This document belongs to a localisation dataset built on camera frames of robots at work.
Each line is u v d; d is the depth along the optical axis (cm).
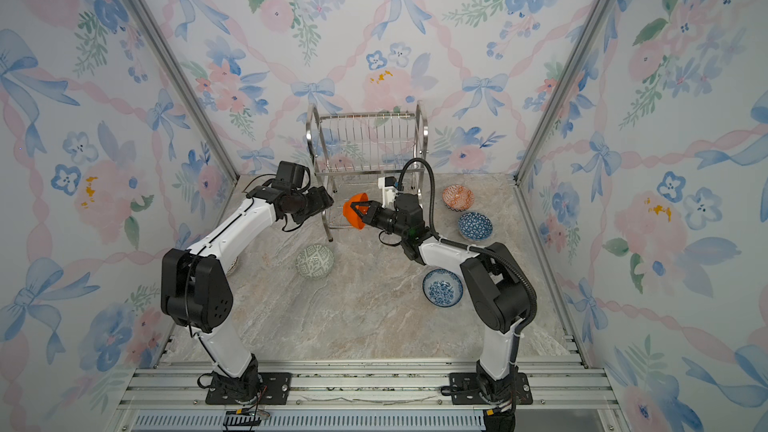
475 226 103
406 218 70
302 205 76
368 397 73
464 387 74
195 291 47
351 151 115
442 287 90
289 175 70
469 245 55
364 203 84
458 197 113
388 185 80
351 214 84
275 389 75
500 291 49
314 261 95
